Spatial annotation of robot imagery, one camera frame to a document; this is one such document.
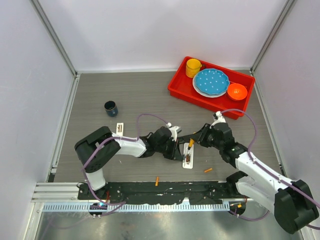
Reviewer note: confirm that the blue dotted plate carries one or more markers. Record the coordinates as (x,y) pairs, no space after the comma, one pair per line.
(212,81)

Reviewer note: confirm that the yellow mug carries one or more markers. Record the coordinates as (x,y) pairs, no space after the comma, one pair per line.
(193,66)

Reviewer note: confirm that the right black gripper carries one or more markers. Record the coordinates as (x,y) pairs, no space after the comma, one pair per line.
(198,136)

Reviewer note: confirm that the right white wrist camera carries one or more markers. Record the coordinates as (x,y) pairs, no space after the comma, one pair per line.
(217,118)

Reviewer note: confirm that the red plastic tray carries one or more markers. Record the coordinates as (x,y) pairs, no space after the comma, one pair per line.
(181,87)

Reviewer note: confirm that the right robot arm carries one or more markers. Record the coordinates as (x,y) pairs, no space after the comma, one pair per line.
(290,201)

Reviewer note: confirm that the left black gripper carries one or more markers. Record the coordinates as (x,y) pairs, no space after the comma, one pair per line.
(178,156)

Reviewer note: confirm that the dark blue mug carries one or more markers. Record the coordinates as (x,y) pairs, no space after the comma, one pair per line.
(111,108)

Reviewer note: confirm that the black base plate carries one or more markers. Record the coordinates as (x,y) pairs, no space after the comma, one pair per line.
(168,193)

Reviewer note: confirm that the dark printed battery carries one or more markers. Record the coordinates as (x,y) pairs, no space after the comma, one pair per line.
(188,158)

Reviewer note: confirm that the orange bowl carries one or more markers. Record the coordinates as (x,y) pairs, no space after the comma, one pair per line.
(237,92)

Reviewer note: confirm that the white remote orange batteries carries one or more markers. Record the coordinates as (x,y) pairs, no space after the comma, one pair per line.
(120,128)

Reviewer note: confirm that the grey plate underneath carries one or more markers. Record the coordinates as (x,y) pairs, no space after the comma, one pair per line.
(205,94)

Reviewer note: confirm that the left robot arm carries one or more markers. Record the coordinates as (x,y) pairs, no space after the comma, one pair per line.
(99,147)

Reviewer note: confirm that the aluminium frame rail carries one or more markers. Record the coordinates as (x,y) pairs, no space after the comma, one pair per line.
(55,192)

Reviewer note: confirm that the orange handle screwdriver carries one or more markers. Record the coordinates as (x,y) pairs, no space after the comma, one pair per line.
(190,144)

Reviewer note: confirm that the slotted cable duct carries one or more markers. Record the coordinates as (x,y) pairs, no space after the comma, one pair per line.
(97,207)

